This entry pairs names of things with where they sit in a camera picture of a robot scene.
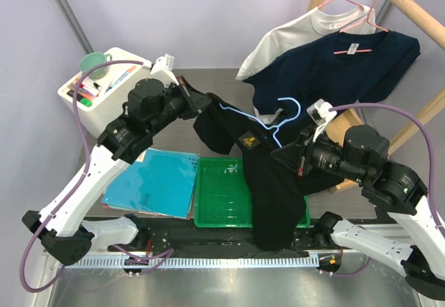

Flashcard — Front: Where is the green ceramic cup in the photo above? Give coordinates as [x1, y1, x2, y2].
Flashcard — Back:
[79, 52, 113, 81]

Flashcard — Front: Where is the white slotted cable duct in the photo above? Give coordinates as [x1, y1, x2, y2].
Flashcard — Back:
[67, 254, 319, 270]

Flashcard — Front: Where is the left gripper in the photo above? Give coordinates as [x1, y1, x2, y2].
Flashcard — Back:
[147, 74, 212, 135]

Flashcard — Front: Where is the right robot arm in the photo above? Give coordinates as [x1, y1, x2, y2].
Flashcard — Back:
[271, 125, 444, 301]

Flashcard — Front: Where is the purple cable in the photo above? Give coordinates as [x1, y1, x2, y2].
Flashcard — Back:
[330, 103, 445, 231]
[18, 60, 145, 293]

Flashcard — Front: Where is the wooden clothes rack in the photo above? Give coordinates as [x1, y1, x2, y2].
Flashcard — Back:
[307, 0, 445, 194]

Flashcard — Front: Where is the light blue wire hanger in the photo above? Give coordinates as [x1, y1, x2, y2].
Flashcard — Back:
[219, 97, 302, 148]

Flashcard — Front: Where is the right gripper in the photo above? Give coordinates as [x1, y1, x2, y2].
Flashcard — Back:
[270, 122, 365, 181]

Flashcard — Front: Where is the green capped marker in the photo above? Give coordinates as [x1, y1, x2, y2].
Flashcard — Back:
[80, 98, 92, 107]

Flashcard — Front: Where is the orange tipped white pen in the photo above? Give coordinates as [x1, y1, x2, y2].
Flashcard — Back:
[111, 65, 136, 87]

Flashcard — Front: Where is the black flower print t-shirt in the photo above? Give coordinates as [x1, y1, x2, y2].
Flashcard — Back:
[193, 94, 343, 251]

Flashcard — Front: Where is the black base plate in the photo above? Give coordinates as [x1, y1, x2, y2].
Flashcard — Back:
[121, 217, 339, 259]

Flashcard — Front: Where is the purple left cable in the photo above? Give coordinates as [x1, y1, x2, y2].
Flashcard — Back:
[18, 60, 145, 293]

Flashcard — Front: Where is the white t-shirt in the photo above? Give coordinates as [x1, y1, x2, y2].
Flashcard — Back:
[235, 5, 378, 126]

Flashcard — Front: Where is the white square bin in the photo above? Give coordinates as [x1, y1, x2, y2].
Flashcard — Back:
[57, 47, 151, 138]

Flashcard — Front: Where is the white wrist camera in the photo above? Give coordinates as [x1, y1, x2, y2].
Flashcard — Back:
[306, 99, 337, 142]
[150, 53, 179, 88]

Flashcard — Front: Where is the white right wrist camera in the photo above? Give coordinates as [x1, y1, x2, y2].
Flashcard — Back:
[306, 99, 337, 142]

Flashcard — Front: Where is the pink hanger of navy shirt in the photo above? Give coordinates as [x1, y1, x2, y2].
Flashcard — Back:
[334, 0, 388, 55]

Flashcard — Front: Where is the blue folder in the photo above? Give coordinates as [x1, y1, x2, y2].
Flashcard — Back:
[102, 149, 200, 219]

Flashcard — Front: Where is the green plastic tray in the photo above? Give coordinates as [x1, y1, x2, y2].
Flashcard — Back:
[194, 158, 310, 231]

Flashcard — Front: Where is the red marker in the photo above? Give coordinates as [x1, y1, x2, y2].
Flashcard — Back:
[79, 79, 100, 96]

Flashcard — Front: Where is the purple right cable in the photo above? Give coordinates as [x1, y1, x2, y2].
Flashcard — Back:
[330, 103, 445, 231]

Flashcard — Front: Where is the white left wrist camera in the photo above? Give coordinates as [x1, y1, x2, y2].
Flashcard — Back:
[150, 53, 179, 88]

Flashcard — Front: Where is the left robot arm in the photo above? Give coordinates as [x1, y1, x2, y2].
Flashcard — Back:
[22, 76, 211, 266]

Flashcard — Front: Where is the navy blue t-shirt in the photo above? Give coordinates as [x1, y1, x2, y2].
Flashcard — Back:
[244, 31, 421, 115]

